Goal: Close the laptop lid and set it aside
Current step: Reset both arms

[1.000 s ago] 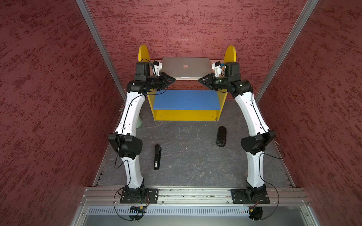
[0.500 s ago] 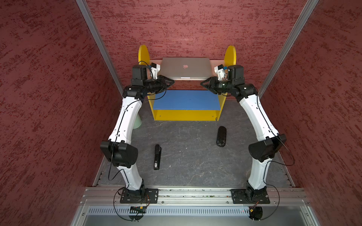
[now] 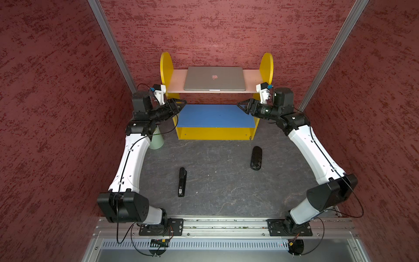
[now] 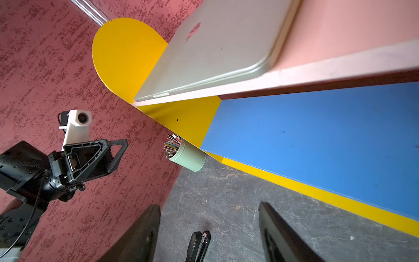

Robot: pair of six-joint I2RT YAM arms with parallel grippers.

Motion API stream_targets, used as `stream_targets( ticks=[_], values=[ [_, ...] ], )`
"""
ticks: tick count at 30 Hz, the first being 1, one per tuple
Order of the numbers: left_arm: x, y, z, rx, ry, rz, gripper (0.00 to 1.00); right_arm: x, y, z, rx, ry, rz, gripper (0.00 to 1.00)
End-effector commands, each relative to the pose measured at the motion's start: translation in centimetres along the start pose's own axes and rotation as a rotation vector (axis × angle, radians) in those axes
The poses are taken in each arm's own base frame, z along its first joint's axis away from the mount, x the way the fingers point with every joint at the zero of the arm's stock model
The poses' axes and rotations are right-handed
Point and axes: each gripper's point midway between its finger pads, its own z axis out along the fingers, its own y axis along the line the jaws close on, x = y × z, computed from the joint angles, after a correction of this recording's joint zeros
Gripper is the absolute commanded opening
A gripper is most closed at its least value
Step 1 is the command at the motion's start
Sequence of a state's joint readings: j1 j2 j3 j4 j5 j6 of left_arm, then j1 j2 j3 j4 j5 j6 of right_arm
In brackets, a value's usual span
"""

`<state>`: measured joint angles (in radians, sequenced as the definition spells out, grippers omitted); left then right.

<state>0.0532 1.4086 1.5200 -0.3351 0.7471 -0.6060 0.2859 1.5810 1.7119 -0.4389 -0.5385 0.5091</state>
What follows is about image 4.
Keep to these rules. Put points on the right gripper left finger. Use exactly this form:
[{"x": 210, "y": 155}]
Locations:
[{"x": 138, "y": 243}]

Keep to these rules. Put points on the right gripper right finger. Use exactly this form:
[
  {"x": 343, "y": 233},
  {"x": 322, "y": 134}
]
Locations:
[{"x": 280, "y": 242}]

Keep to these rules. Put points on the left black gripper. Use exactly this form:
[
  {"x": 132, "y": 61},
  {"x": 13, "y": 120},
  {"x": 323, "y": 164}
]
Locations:
[{"x": 79, "y": 163}]

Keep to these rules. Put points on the silver laptop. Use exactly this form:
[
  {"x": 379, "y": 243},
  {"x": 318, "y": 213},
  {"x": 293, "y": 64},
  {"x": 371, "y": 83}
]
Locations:
[{"x": 220, "y": 43}]

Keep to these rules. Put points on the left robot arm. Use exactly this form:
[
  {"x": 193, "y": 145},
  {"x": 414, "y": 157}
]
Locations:
[{"x": 35, "y": 179}]

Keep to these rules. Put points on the black stapler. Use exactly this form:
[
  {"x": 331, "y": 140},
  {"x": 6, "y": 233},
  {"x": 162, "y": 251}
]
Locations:
[{"x": 198, "y": 246}]

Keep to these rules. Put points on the coloured pencils bundle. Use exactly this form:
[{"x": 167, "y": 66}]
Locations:
[{"x": 172, "y": 145}]

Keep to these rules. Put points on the green pencil cup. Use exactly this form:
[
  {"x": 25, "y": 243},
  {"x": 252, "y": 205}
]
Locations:
[{"x": 189, "y": 157}]

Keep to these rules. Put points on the yellow pink blue shelf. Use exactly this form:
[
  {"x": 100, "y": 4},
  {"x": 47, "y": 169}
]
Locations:
[{"x": 336, "y": 118}]

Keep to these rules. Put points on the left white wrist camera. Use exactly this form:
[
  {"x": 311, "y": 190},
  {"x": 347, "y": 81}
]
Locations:
[{"x": 75, "y": 124}]

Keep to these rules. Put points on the left aluminium corner post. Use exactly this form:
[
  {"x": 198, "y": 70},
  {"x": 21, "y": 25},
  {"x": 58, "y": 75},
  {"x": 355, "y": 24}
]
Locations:
[{"x": 91, "y": 11}]

